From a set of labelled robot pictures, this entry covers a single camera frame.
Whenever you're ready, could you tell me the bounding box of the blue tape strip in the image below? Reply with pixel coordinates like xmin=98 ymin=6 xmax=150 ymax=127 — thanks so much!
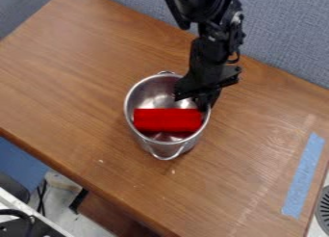
xmin=281 ymin=133 xmax=325 ymax=219

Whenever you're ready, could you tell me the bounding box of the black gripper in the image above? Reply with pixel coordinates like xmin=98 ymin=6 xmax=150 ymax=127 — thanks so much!
xmin=173 ymin=65 xmax=241 ymax=112

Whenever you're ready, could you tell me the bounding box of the black device with handle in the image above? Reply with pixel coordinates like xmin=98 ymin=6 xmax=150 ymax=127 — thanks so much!
xmin=0 ymin=209 xmax=65 ymax=237

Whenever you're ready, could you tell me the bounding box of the grey fan grille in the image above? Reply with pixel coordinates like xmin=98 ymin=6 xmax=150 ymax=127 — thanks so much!
xmin=314 ymin=186 xmax=329 ymax=235

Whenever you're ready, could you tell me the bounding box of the red rectangular block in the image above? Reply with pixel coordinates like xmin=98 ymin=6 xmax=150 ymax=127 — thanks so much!
xmin=132 ymin=108 xmax=201 ymax=132

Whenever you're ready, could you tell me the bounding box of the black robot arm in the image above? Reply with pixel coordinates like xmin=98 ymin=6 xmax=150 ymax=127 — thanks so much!
xmin=165 ymin=0 xmax=245 ymax=111

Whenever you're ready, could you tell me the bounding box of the silver metal pot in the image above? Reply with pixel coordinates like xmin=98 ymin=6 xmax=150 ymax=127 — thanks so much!
xmin=124 ymin=71 xmax=210 ymax=161

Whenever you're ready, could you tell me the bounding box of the black cable under table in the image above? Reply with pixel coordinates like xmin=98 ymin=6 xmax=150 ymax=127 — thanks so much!
xmin=34 ymin=177 xmax=49 ymax=217

